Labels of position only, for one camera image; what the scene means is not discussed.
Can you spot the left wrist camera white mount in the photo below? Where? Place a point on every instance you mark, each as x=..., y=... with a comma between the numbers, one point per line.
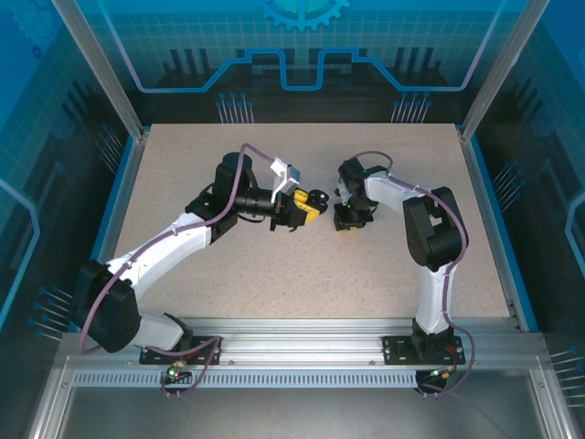
x=288, y=176

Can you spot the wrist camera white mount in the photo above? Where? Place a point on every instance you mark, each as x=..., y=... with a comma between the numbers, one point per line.
x=288, y=176
x=341, y=189

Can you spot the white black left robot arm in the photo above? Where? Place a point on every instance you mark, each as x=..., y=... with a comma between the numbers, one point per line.
x=160, y=253

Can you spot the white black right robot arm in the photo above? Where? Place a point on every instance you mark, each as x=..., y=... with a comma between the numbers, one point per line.
x=432, y=302

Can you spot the small LED connector board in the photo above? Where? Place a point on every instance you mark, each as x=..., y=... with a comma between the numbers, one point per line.
x=176, y=372
x=441, y=373

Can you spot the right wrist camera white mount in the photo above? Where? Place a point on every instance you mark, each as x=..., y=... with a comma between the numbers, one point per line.
x=341, y=189

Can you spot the aluminium frame post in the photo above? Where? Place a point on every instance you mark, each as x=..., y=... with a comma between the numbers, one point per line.
x=499, y=68
x=106, y=68

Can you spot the grey metal front tray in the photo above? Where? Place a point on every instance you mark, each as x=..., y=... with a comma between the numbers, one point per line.
x=297, y=416

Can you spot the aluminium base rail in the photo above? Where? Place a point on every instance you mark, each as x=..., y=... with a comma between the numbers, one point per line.
x=297, y=343

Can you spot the aluminium blue side rail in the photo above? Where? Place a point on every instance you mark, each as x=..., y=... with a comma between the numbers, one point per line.
x=120, y=201
x=491, y=228

